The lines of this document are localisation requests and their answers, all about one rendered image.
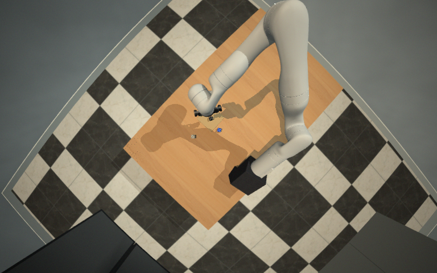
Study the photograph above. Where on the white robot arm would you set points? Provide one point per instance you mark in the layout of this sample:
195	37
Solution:
286	24

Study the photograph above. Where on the beige flat mat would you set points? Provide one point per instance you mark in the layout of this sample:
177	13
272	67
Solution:
217	118

